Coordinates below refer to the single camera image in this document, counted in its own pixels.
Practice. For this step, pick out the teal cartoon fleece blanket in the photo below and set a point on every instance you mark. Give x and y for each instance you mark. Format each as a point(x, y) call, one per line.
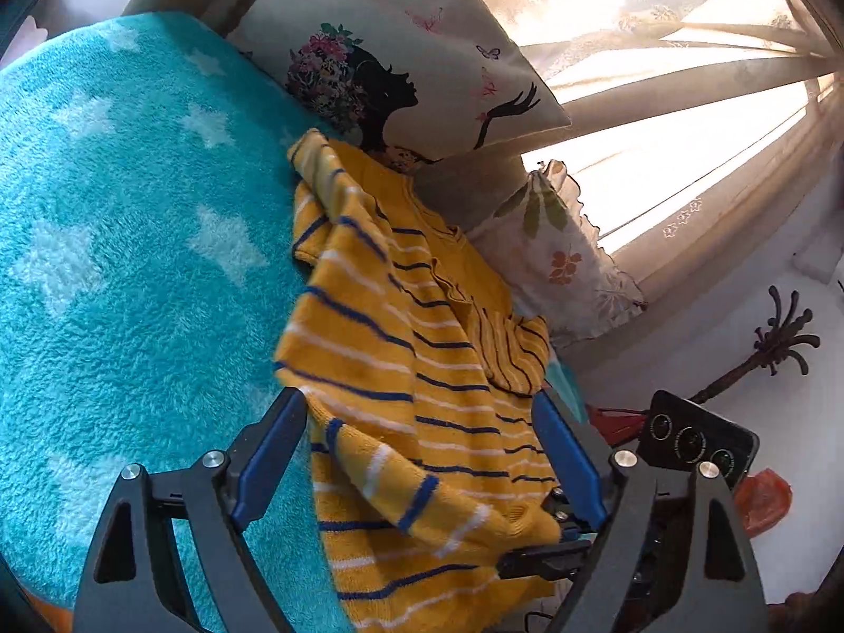
point(148, 273)

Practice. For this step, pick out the floral leaf print pillow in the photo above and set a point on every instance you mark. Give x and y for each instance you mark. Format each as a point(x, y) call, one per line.
point(547, 250)

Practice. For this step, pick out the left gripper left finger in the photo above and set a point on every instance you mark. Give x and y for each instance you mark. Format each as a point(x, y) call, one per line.
point(133, 580)

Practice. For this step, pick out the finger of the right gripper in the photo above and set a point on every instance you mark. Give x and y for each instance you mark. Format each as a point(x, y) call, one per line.
point(557, 505)
point(551, 563)

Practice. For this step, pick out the orange plastic bag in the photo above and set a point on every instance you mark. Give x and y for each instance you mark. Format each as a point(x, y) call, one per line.
point(762, 501)

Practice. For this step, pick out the lady silhouette cushion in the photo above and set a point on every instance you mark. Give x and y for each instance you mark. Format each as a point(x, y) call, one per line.
point(410, 82)

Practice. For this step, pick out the black camera box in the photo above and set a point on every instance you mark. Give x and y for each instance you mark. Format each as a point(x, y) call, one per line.
point(679, 435)

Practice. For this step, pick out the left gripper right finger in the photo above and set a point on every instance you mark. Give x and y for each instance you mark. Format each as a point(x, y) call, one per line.
point(708, 577)

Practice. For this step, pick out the yellow striped knit sweater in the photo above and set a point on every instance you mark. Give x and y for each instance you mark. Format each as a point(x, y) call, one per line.
point(419, 378)

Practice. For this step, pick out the beige sheer curtain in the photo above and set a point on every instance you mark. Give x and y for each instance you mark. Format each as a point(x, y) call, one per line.
point(682, 115)

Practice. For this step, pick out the red cloth item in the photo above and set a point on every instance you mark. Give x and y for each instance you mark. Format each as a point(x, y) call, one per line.
point(617, 426)

